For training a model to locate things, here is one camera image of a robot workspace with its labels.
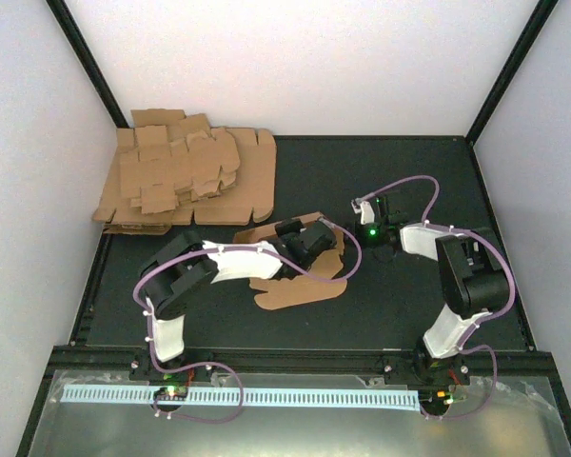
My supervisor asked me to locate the brown cardboard box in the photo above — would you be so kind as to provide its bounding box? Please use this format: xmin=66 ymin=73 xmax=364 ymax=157
xmin=233 ymin=223 xmax=347 ymax=311

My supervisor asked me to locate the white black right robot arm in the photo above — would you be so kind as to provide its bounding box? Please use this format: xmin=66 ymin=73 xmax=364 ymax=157
xmin=351 ymin=195 xmax=515 ymax=385

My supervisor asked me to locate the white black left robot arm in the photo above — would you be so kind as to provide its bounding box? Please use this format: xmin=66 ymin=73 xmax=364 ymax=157
xmin=133 ymin=218 xmax=337 ymax=380

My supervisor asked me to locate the stack of flat cardboard blanks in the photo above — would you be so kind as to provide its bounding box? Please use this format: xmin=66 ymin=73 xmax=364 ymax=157
xmin=92 ymin=109 xmax=277 ymax=235

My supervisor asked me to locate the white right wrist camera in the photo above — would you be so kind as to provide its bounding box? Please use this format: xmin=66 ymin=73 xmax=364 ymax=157
xmin=351 ymin=198 xmax=376 ymax=226

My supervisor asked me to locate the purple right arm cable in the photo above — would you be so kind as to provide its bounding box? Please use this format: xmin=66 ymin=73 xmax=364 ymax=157
xmin=351 ymin=175 xmax=517 ymax=423

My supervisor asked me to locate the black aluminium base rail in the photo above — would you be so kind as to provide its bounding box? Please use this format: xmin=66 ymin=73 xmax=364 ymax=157
xmin=51 ymin=346 xmax=553 ymax=382

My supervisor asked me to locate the white slotted cable duct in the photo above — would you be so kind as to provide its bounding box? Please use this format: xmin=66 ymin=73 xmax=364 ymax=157
xmin=60 ymin=385 xmax=421 ymax=412

